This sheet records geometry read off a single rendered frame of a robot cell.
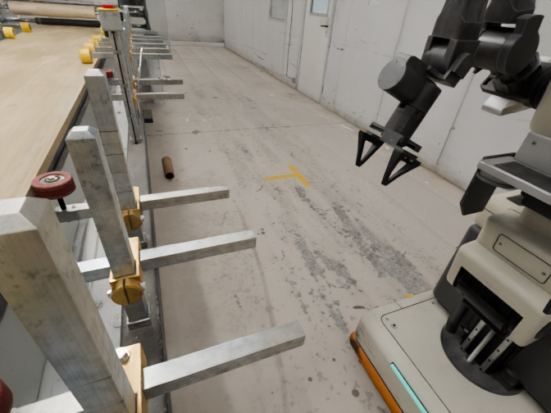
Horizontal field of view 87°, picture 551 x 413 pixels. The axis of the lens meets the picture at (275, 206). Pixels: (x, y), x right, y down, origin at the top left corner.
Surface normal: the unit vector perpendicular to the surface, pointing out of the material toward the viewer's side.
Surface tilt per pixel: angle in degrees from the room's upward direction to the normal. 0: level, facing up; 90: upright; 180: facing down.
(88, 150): 90
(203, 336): 0
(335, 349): 0
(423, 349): 0
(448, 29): 91
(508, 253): 98
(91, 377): 90
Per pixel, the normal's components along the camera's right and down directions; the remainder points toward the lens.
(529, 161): -0.93, 0.15
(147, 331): 0.07, -0.82
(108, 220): 0.36, 0.55
